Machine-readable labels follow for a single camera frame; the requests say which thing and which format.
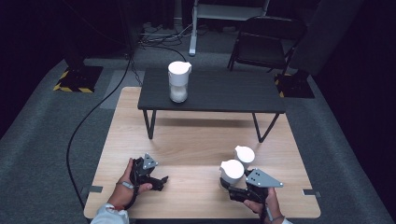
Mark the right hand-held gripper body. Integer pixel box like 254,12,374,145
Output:
228,168,284,203

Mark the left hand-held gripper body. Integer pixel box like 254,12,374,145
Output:
130,152,159,188

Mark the white-lidded jar of brown powder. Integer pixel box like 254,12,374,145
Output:
233,145,256,171
219,159,246,191

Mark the dark grey raised shelf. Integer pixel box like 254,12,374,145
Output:
137,68,287,144

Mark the white-lidded jar of white powder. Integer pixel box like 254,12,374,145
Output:
167,61,192,104

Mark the person's right hand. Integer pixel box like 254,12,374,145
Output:
244,187,283,223

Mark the person's left hand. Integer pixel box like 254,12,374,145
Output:
106,158,153,210

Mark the person's left white sleeve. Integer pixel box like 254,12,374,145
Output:
90,203,130,224

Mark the black base with hazard tape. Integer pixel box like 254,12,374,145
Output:
52,63,105,93
274,69,316,99

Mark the black folding chair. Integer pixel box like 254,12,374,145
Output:
227,15,308,76

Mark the left hand-held gripper cable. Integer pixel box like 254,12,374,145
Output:
124,174,140,210

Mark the hand-held gripper cable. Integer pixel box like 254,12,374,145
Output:
124,174,140,210
261,199,273,224

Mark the right hand-held gripper cable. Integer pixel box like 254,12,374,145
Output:
261,199,273,224

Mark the long black floor cable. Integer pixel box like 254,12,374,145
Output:
65,50,134,210

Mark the bundle of floor cables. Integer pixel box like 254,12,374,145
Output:
136,21,194,63

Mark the white metal stand frame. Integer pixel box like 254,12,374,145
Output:
188,0,271,57

